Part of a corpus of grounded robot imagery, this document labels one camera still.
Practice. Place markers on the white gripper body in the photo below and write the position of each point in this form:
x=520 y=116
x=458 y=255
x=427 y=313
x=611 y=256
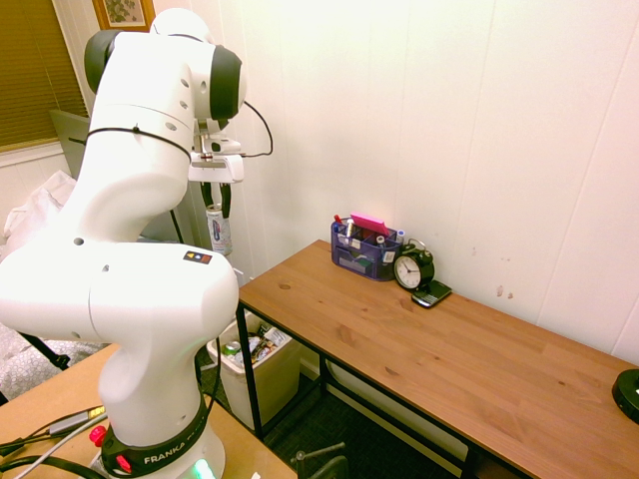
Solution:
x=219 y=169

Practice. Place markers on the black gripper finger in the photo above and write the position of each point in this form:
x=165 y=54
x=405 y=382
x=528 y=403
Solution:
x=225 y=199
x=206 y=194

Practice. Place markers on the silver drink can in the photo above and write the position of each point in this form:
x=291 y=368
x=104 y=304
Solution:
x=219 y=234

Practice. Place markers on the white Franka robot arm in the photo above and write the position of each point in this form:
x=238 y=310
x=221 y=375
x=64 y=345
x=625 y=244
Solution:
x=125 y=299

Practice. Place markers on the green can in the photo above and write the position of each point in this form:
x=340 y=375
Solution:
x=232 y=348

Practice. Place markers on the white plastic trash bin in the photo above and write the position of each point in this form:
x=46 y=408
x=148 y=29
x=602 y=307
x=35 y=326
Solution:
x=274 y=379

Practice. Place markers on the red pen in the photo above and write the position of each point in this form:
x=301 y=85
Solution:
x=338 y=220

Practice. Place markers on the pink sticky note pad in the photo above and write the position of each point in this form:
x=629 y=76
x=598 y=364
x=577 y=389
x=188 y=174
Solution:
x=372 y=223

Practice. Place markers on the crumpled snack wrappers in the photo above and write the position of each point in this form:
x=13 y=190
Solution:
x=262 y=344

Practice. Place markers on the purple mesh desk organizer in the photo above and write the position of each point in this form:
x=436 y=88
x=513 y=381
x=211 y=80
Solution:
x=367 y=262

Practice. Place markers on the white plastic bag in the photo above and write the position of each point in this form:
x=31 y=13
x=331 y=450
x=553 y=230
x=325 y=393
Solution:
x=37 y=209

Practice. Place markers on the wooden framed picture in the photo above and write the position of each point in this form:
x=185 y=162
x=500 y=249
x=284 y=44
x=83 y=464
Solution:
x=125 y=14

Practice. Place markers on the black alarm clock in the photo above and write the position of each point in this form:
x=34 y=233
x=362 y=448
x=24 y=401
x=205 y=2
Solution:
x=410 y=270

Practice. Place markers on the brown window blind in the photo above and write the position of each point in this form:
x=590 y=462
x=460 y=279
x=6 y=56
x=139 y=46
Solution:
x=35 y=75

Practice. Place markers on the black tripod stand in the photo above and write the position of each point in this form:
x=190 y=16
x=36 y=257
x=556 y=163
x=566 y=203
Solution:
x=47 y=351

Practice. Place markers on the black mobile phone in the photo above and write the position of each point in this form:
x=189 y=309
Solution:
x=432 y=293

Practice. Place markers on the white patterned bed quilt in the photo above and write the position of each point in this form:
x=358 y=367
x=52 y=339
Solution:
x=20 y=364

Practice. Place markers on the red knob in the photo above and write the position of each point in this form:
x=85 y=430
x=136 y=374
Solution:
x=98 y=436

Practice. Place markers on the black clamp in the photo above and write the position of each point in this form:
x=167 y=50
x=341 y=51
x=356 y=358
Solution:
x=324 y=461

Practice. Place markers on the black round device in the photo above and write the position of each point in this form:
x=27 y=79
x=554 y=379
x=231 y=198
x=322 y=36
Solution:
x=627 y=394

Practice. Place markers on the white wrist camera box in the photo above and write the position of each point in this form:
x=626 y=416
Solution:
x=219 y=145

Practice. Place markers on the wooden table with black frame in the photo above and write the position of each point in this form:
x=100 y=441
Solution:
x=449 y=359

